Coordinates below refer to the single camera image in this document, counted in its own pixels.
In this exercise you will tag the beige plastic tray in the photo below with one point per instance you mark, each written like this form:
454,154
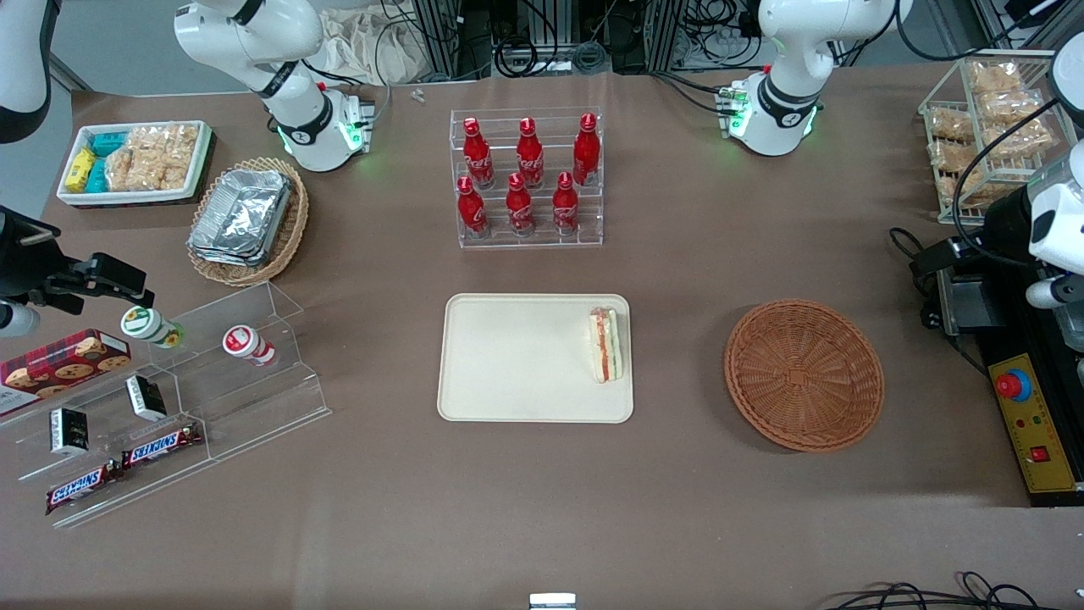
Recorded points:
517,357

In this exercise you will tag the red cola bottle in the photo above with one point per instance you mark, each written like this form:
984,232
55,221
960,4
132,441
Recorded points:
529,157
519,210
565,207
471,212
586,152
478,157

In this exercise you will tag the teal snack packet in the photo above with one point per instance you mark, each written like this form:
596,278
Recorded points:
96,176
107,142

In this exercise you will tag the red lid yogurt cup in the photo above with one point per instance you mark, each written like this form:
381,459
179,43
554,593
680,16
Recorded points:
244,342

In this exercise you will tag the white grey edge device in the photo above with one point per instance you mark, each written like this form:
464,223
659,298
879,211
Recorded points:
552,601

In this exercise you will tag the light wicker basket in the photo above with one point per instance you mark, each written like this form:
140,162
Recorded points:
288,237

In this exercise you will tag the yellow snack packet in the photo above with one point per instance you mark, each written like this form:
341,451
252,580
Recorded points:
80,169

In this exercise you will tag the brown wicker basket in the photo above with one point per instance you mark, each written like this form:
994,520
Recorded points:
804,377

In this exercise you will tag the black yellow control box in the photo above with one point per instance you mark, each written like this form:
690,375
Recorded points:
1037,428

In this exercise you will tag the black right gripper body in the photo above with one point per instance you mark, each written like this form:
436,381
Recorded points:
24,260

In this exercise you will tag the stacked foil containers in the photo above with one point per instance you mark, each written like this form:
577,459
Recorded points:
241,216

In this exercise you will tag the Snickers bar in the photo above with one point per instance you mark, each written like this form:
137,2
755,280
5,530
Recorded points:
161,445
80,489

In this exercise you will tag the white plastic bin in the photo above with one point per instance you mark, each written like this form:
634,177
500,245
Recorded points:
135,196

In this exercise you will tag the red emergency stop button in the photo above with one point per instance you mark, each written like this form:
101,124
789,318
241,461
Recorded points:
1013,385

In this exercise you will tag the beige cloth bag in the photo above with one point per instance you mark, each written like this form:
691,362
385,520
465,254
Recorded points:
373,47

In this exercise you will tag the green lid yogurt cup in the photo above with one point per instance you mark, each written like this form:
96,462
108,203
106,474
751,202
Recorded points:
146,324

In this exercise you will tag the triangular sandwich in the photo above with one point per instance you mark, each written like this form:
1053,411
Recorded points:
606,346

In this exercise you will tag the clear acrylic bottle rack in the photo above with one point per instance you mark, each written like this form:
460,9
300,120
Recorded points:
529,239

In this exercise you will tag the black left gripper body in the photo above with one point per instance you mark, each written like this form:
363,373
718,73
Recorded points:
1004,223

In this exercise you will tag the red tartan cookie box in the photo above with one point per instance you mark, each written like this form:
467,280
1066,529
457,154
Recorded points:
63,364

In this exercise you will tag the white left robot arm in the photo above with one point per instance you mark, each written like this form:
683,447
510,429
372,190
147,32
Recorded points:
783,97

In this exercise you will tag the clear rice cracker bag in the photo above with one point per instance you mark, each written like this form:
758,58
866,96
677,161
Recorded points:
179,152
135,161

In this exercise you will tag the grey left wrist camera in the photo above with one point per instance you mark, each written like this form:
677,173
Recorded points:
1054,292

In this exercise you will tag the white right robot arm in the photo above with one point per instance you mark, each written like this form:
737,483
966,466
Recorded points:
298,119

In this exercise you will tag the clear acrylic stepped stand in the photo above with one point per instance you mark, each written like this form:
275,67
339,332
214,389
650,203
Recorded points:
254,407

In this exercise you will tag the small black white box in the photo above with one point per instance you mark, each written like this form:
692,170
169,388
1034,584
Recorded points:
69,430
146,398

